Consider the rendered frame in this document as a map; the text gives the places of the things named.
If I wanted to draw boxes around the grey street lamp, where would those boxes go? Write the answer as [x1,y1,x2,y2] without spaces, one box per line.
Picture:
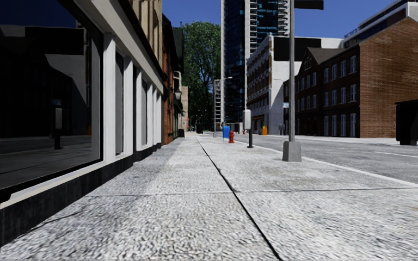
[213,76,233,138]

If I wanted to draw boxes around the trees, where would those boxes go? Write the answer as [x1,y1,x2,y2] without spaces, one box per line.
[180,21,222,131]

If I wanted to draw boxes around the pale concrete building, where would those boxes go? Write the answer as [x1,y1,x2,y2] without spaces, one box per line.
[245,33,343,135]

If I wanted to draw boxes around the glass tower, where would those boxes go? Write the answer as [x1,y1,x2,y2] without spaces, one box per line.
[220,0,291,125]

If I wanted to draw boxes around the white shopfront building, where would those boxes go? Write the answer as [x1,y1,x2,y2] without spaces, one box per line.
[0,0,164,247]

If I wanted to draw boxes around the tan stone building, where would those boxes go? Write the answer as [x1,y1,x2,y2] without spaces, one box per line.
[128,0,163,67]

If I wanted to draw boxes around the dark red brick building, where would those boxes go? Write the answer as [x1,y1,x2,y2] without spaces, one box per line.
[283,0,418,139]

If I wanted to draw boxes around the black bus shelter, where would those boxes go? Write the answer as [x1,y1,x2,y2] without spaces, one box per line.
[394,99,418,146]

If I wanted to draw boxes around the white box on a post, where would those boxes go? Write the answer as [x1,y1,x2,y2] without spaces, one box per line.
[242,109,254,149]

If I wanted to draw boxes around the sign on a post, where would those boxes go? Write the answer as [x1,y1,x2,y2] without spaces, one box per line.
[273,0,324,163]

